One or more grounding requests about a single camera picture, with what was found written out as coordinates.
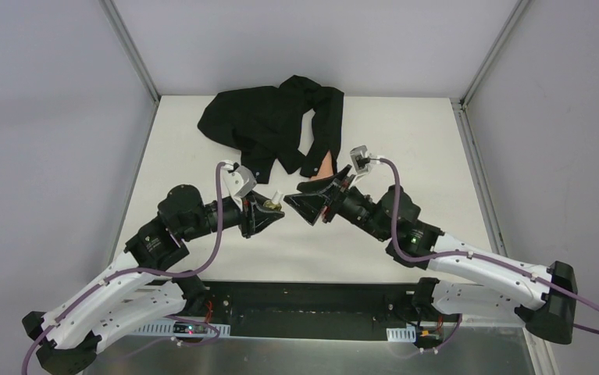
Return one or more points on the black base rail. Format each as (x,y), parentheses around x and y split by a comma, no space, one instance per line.
(354,312)

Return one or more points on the white nail polish cap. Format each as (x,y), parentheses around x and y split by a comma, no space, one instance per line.
(277,198)

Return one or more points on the mannequin hand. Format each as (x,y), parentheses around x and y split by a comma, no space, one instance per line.
(327,168)

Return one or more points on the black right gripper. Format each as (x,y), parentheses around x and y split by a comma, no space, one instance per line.
(333,200)

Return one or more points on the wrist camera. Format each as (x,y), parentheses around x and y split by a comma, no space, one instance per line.
(363,162)
(238,179)

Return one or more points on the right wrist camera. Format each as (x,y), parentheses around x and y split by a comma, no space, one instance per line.
(363,162)

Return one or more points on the yellow nail polish bottle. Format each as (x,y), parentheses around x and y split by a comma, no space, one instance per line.
(273,205)

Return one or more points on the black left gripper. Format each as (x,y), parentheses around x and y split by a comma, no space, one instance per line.
(247,216)

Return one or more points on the black shirt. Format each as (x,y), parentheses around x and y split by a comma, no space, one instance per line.
(294,124)

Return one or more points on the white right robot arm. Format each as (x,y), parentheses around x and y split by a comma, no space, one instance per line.
(542,297)

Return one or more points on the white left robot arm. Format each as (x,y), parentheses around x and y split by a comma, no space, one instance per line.
(137,287)

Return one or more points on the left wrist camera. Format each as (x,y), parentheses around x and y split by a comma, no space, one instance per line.
(238,179)

